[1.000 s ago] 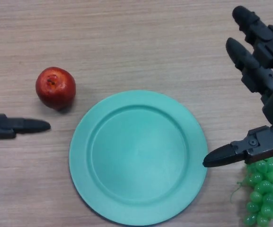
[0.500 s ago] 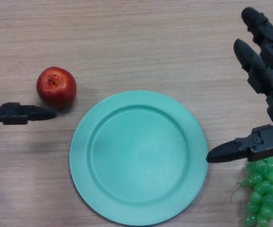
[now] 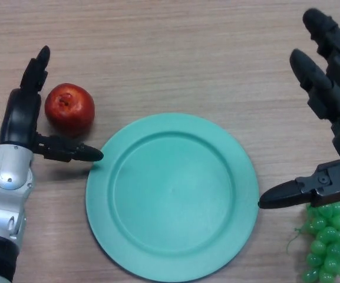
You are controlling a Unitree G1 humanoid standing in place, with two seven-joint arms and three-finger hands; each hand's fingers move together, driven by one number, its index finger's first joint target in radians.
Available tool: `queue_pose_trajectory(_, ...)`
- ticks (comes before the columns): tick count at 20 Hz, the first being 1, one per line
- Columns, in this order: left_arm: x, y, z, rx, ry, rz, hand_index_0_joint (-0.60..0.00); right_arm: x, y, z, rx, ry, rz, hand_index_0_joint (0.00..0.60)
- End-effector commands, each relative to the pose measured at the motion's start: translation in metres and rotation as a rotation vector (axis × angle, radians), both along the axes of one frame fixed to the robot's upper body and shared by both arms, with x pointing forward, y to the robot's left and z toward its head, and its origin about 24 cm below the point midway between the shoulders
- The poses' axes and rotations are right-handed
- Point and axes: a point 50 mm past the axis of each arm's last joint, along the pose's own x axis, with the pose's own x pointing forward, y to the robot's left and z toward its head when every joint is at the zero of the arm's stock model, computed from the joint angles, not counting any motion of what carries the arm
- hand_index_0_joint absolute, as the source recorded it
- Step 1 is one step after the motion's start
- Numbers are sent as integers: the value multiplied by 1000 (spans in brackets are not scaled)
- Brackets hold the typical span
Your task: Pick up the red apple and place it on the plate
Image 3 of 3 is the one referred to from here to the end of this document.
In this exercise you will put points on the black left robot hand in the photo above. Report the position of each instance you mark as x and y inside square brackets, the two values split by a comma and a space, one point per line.
[19, 118]

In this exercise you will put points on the red apple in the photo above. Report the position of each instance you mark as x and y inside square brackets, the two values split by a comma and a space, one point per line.
[71, 113]

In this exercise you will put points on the green round plate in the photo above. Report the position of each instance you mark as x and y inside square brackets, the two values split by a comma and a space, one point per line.
[172, 200]

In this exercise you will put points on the green grape bunch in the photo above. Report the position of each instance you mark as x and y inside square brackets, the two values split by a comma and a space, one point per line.
[330, 244]

